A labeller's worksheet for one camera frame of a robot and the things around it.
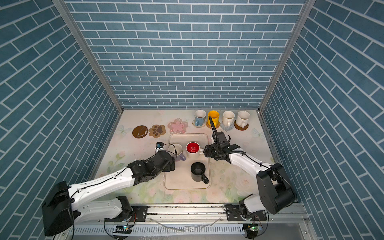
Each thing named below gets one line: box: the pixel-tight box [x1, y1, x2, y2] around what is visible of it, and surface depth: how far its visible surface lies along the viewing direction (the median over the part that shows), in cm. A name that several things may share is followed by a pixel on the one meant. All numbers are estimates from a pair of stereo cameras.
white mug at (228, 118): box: [222, 110, 235, 127], surface depth 107 cm
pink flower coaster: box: [167, 118, 189, 134], surface depth 114 cm
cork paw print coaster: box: [148, 124, 166, 138], surface depth 110 cm
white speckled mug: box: [236, 110, 251, 128], surface depth 107 cm
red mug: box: [185, 141, 204, 159], surface depth 93 cm
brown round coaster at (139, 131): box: [132, 125, 148, 139], surface depth 107 cm
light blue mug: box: [194, 109, 207, 126], surface depth 107 cm
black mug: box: [190, 162, 209, 185], surface depth 83 cm
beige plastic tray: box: [164, 133, 211, 190], surface depth 89 cm
